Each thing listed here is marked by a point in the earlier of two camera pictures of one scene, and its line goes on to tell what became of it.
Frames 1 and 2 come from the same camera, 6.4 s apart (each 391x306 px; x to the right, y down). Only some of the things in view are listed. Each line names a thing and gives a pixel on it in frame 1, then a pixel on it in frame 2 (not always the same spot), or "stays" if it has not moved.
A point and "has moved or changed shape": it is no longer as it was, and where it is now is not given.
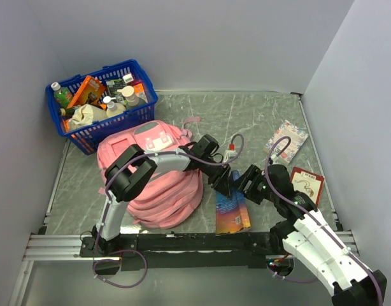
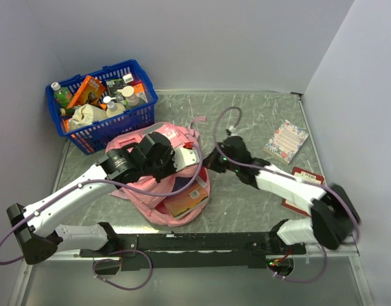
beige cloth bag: (86, 115) stays
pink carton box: (139, 88) stays
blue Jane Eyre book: (232, 211) -> (181, 202)
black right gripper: (253, 174) -> (211, 162)
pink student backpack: (169, 198) has moved or changed shape
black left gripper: (219, 180) -> (169, 154)
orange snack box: (89, 93) stays
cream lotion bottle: (113, 109) stays
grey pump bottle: (132, 101) stays
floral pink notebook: (298, 138) stays
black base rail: (156, 252) stays
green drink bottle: (62, 95) stays
